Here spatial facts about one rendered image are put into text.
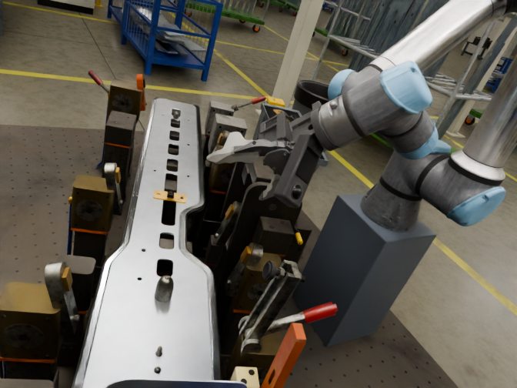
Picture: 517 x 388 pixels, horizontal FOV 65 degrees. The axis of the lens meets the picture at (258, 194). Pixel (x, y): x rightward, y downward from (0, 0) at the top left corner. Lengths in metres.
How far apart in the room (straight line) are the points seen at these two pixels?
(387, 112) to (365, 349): 0.86
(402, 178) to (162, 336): 0.65
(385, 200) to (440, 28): 0.42
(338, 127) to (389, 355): 0.88
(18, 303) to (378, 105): 0.61
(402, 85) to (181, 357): 0.54
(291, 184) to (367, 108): 0.16
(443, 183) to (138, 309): 0.68
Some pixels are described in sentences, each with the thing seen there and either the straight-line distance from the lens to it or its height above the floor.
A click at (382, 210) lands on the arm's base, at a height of 1.14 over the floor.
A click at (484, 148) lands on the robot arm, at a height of 1.39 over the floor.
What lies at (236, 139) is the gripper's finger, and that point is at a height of 1.31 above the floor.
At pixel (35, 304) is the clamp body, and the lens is 0.73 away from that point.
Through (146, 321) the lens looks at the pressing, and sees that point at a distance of 0.77.
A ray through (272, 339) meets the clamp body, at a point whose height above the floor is 1.05.
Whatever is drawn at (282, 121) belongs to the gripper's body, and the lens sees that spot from 0.69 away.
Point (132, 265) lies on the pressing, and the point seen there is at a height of 1.00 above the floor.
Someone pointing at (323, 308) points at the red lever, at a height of 1.14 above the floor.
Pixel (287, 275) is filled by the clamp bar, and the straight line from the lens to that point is 0.60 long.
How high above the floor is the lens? 1.59
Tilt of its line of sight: 30 degrees down
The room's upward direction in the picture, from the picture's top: 19 degrees clockwise
